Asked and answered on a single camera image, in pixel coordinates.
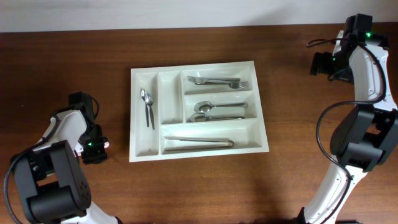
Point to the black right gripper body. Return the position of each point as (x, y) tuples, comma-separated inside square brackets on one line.
[(334, 66)]

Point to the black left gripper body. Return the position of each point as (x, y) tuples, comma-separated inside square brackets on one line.
[(93, 142)]

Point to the small teaspoon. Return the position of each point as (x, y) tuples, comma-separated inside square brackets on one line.
[(143, 96), (149, 102)]

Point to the steel fork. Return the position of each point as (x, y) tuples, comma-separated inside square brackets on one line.
[(233, 85), (203, 80)]

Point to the steel tablespoon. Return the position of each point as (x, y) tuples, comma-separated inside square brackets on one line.
[(202, 117), (206, 106)]

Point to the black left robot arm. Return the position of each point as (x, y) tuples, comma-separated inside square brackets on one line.
[(51, 184)]

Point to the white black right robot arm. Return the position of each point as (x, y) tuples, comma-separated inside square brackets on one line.
[(368, 134)]

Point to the white plastic cutlery tray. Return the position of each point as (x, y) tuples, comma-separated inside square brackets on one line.
[(174, 99)]

